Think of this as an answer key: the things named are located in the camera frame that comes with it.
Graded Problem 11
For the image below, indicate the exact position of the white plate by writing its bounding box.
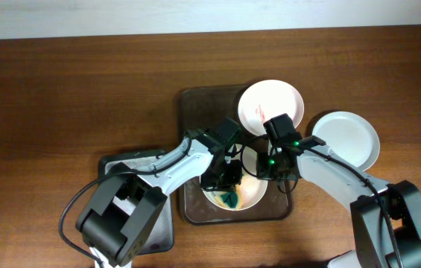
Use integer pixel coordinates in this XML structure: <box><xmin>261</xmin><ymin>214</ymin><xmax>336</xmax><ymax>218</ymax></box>
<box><xmin>202</xmin><ymin>147</ymin><xmax>268</xmax><ymax>211</ymax></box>

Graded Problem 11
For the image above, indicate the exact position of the brown serving tray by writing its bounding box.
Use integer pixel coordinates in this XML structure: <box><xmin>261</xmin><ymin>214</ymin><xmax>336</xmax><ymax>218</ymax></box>
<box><xmin>177</xmin><ymin>84</ymin><xmax>293</xmax><ymax>226</ymax></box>

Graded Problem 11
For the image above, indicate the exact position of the green yellow sponge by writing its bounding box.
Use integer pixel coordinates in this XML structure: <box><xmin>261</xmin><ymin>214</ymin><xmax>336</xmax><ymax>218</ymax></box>
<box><xmin>215</xmin><ymin>191</ymin><xmax>239</xmax><ymax>208</ymax></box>

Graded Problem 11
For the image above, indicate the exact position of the grey-white plate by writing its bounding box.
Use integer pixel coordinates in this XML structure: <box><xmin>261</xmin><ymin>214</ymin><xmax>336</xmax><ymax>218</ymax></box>
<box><xmin>311</xmin><ymin>111</ymin><xmax>381</xmax><ymax>170</ymax></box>

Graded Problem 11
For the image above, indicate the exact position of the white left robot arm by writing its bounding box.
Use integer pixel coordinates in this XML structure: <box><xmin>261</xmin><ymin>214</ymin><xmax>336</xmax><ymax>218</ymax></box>
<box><xmin>75</xmin><ymin>118</ymin><xmax>242</xmax><ymax>267</ymax></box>

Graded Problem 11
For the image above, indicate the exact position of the black soapy water tray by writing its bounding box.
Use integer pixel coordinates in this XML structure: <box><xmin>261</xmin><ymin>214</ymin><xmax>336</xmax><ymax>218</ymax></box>
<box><xmin>98</xmin><ymin>150</ymin><xmax>174</xmax><ymax>255</ymax></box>

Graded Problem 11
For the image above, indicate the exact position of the pink plate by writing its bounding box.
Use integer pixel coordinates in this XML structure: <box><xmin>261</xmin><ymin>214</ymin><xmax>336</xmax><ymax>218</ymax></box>
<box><xmin>237</xmin><ymin>80</ymin><xmax>304</xmax><ymax>136</ymax></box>

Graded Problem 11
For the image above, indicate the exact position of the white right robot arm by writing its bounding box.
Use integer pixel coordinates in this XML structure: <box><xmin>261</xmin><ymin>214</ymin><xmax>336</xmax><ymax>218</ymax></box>
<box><xmin>256</xmin><ymin>136</ymin><xmax>421</xmax><ymax>268</ymax></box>

